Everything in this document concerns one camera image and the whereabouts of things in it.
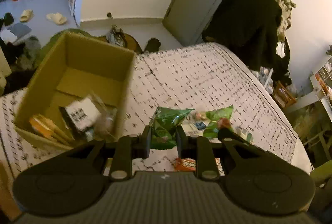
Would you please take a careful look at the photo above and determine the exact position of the green snack bag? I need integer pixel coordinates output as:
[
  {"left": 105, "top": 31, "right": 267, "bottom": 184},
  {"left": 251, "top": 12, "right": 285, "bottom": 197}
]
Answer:
[
  {"left": 203, "top": 105, "right": 233, "bottom": 139},
  {"left": 149, "top": 106, "right": 194, "bottom": 150}
]

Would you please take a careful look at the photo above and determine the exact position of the orange red snack packet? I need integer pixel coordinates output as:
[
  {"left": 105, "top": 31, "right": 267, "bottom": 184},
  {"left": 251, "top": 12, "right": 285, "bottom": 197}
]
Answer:
[{"left": 175, "top": 158, "right": 196, "bottom": 172}]

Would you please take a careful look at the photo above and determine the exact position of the white snack pack in box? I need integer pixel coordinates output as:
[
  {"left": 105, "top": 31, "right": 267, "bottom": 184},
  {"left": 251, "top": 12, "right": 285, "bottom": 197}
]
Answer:
[{"left": 65, "top": 97, "right": 101, "bottom": 131}]

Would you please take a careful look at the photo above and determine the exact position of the white patterned bed mattress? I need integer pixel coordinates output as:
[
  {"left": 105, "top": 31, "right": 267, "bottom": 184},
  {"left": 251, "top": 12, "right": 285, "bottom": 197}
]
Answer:
[{"left": 1, "top": 43, "right": 312, "bottom": 181}]

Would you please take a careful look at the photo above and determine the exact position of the brown cardboard box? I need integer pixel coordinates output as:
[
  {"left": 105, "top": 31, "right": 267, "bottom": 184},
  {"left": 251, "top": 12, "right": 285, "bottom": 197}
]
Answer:
[{"left": 14, "top": 32, "right": 136, "bottom": 150}]

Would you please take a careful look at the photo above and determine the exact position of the orange snack packet in box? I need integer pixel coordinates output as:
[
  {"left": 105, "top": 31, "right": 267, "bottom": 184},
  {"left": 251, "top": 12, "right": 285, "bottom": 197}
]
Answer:
[{"left": 29, "top": 114, "right": 73, "bottom": 145}]

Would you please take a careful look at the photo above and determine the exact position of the brown wicker basket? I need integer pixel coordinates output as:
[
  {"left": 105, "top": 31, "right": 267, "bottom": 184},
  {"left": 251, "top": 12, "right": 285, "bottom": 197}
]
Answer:
[{"left": 272, "top": 81, "right": 297, "bottom": 109}]

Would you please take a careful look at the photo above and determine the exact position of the grey white sneaker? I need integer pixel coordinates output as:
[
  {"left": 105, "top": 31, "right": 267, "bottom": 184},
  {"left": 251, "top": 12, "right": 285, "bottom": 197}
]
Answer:
[{"left": 105, "top": 25, "right": 127, "bottom": 48}]

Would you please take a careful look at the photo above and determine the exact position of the green cartoon floor rug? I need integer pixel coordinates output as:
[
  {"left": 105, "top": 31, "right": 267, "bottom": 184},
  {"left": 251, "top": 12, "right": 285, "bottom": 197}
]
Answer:
[{"left": 37, "top": 28, "right": 97, "bottom": 64}]

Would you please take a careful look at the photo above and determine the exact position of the grey fluffy cushion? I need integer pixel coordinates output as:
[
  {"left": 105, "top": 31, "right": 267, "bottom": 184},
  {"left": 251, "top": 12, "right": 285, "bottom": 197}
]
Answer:
[{"left": 16, "top": 36, "right": 41, "bottom": 71}]

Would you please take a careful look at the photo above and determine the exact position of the black coat on rack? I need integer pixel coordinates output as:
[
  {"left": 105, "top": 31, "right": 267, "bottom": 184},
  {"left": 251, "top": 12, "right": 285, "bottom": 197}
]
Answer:
[{"left": 202, "top": 0, "right": 289, "bottom": 82}]

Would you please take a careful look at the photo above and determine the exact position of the white side shelf unit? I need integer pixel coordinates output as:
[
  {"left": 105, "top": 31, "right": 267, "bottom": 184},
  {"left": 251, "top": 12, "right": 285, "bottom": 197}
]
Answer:
[{"left": 285, "top": 52, "right": 331, "bottom": 121}]

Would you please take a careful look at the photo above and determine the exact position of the camouflage patterned garment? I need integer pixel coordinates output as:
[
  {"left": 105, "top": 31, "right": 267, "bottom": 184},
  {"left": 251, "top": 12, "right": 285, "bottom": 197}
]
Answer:
[{"left": 275, "top": 0, "right": 297, "bottom": 43}]

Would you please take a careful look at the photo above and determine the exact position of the left beige slipper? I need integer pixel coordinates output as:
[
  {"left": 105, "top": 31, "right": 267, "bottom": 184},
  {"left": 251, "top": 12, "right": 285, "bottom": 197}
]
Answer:
[{"left": 20, "top": 9, "right": 34, "bottom": 22}]

